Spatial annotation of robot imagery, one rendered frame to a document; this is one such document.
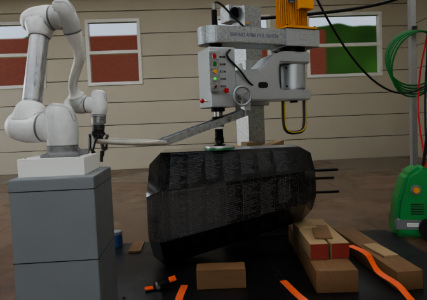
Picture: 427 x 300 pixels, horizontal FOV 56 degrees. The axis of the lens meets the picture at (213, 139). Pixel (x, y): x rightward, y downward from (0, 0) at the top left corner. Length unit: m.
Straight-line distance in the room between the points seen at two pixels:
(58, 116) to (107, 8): 7.47
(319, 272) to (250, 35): 1.65
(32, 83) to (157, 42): 7.00
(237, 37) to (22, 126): 1.53
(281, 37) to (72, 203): 1.92
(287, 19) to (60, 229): 2.19
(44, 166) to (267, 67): 1.71
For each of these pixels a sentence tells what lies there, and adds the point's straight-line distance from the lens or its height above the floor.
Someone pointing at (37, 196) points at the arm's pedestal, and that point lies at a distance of 2.07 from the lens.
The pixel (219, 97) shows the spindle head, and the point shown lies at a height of 1.19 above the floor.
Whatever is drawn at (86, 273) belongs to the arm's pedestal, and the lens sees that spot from 2.10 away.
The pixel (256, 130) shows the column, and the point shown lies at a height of 0.92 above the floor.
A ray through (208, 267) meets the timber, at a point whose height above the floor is 0.14.
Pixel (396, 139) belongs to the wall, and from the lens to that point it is 10.18.
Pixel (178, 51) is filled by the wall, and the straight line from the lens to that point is 9.13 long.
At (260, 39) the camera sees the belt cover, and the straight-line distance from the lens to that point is 3.00.
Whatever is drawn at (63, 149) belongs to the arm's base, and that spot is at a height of 0.92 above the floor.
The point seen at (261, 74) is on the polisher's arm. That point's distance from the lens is 2.98.
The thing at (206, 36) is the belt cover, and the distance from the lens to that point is 2.86.
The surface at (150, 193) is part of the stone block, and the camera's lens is 2.69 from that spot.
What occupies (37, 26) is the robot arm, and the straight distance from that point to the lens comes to 2.42.
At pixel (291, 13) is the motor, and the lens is 3.23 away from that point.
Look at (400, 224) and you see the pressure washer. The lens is 3.71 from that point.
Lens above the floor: 1.05
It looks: 3 degrees down
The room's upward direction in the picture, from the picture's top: 2 degrees counter-clockwise
